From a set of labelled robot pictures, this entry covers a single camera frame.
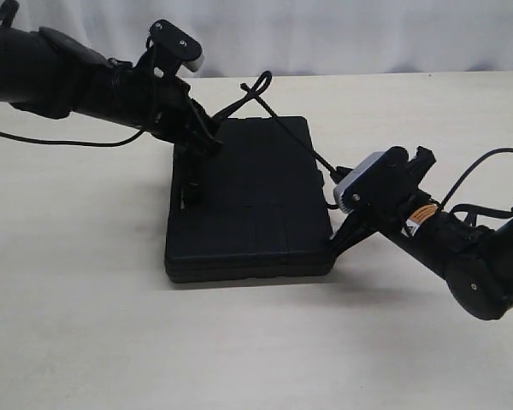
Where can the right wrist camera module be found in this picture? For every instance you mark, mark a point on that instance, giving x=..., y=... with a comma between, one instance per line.
x=380, y=179

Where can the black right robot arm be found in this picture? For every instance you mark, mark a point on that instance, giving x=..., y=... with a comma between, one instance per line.
x=469, y=247

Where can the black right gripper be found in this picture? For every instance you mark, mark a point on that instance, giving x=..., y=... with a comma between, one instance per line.
x=369, y=219

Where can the white curtain backdrop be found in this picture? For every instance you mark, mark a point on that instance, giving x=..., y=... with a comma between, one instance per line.
x=244, y=38

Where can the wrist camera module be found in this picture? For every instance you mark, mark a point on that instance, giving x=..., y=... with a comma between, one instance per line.
x=380, y=179
x=179, y=45

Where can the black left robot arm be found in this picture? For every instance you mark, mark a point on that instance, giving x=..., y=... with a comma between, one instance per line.
x=50, y=74

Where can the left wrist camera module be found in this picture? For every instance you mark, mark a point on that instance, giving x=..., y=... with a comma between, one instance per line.
x=179, y=45

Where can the black plastic case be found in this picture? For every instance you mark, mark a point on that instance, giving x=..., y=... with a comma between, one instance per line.
x=259, y=210

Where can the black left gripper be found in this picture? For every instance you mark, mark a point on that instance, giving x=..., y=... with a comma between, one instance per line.
x=181, y=120

